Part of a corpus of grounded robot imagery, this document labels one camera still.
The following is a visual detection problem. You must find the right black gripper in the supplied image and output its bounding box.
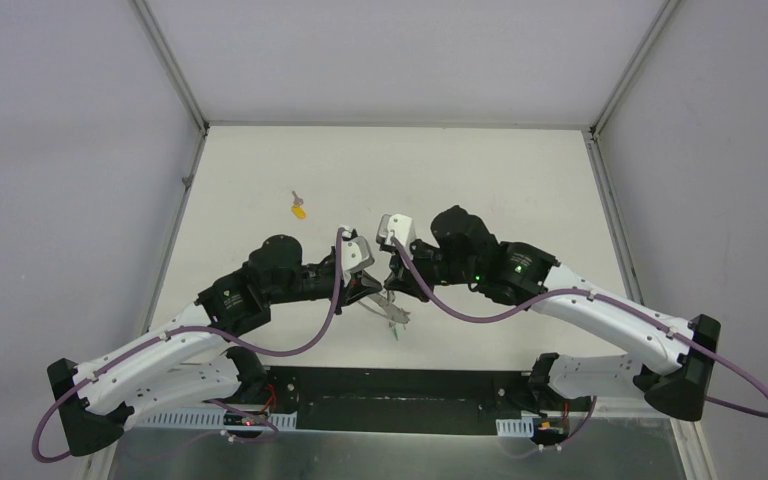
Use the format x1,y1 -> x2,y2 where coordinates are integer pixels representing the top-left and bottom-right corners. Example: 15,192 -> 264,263
384,234 -> 480,302

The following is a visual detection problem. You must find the perforated metal ring plate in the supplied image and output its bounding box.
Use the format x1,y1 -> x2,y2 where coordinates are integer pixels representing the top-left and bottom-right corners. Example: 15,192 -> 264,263
357,293 -> 410,327

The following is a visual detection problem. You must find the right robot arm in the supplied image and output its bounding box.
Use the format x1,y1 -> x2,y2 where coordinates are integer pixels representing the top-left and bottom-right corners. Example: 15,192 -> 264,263
376,206 -> 721,422

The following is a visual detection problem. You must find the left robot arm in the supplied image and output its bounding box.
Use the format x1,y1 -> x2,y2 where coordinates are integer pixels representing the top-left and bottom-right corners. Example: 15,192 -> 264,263
32,228 -> 382,463

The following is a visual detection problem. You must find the key with yellow tag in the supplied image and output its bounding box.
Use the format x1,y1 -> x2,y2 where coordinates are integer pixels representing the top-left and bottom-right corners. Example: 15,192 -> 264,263
291,191 -> 307,220

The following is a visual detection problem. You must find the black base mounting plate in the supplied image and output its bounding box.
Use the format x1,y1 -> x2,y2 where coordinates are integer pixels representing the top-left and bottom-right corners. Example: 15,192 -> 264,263
201,365 -> 594,437

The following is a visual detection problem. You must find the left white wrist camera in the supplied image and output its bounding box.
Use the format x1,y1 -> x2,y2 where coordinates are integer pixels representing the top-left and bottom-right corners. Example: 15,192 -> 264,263
340,231 -> 375,275

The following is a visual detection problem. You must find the white slotted cable duct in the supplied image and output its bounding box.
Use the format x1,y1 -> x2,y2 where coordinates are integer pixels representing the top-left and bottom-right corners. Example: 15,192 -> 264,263
135,406 -> 268,431

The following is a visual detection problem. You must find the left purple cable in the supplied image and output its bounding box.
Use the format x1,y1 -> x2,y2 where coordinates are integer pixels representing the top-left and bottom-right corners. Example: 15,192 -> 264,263
30,227 -> 347,464

